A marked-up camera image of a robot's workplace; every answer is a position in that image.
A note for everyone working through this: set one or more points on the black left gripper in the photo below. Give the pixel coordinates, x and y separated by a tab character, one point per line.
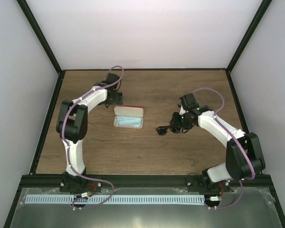
117	99

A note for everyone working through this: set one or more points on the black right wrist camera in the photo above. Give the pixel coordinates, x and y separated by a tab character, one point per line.
188	102

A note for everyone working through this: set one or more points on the black frame post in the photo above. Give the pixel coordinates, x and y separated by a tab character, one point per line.
264	5
39	34

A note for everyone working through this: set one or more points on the metal front tray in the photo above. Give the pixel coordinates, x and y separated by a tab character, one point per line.
248	207

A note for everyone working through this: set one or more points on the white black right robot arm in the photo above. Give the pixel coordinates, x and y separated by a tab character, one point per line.
244	157

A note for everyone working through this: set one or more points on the light blue cleaning cloth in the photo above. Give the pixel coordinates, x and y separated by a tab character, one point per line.
125	121

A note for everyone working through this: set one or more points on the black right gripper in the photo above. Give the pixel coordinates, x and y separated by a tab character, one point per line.
175	121

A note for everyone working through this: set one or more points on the light blue slotted cable duct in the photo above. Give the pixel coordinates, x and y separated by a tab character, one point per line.
117	199

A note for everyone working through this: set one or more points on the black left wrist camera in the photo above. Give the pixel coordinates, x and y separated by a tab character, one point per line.
112	78

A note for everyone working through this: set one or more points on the black right rear frame post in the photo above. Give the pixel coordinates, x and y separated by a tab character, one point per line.
264	5

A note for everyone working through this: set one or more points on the black left rear frame post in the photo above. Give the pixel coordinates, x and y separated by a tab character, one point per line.
39	34

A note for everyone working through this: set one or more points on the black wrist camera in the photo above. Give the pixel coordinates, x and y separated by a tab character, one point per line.
188	102
112	78

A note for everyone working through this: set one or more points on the pink glasses case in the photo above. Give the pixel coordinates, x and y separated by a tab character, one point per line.
129	112

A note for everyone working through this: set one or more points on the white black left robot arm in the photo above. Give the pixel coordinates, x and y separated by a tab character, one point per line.
72	126

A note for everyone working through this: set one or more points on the black front mounting rail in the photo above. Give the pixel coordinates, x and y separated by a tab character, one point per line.
191	182

